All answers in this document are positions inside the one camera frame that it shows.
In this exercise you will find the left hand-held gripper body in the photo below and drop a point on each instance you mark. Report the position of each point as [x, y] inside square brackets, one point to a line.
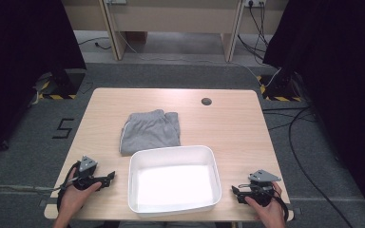
[87, 164]

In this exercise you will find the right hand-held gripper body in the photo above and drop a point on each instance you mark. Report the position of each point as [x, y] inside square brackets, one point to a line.
[263, 177]

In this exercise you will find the grey shorts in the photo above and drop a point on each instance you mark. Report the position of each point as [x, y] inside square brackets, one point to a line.
[150, 133]

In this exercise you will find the white plastic bin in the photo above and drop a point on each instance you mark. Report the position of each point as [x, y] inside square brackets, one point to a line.
[174, 186]

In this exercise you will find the person's right hand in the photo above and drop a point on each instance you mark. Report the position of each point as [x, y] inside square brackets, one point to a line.
[271, 213]

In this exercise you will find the person's left hand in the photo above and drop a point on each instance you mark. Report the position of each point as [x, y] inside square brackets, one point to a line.
[72, 199]

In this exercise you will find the grey tape piece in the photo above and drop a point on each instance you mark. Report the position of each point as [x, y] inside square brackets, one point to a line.
[46, 202]
[296, 211]

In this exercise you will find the stand base with hazard stripes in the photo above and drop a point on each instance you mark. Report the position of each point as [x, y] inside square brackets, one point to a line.
[282, 90]
[61, 85]

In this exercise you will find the dark curtain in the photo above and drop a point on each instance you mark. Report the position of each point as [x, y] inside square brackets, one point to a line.
[19, 63]
[339, 79]

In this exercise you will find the beige desk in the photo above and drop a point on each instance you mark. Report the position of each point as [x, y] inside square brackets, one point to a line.
[177, 17]

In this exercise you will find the white wall socket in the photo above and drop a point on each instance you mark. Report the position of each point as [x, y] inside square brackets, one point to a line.
[255, 3]

